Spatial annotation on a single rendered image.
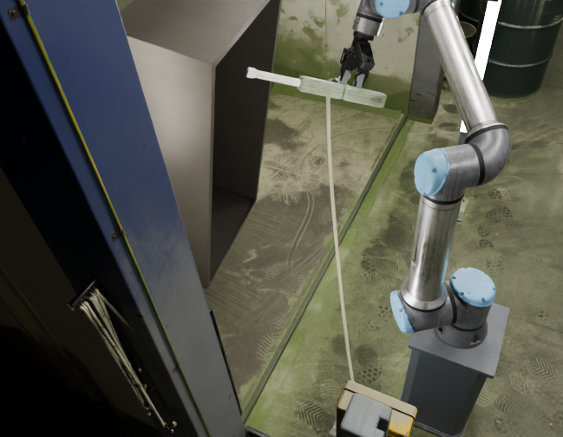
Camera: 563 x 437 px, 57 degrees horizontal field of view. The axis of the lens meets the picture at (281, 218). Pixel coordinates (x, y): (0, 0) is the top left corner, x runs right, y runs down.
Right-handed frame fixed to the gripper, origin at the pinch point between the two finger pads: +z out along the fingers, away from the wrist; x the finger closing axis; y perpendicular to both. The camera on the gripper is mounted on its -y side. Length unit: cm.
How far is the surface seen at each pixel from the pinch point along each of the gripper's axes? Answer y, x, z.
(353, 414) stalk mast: -120, 35, 22
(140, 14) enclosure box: 4, 70, -9
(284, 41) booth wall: 229, -35, 12
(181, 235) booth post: -74, 57, 22
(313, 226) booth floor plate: 97, -46, 98
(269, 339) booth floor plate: 32, -14, 133
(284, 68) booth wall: 236, -43, 33
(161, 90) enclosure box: -5, 61, 11
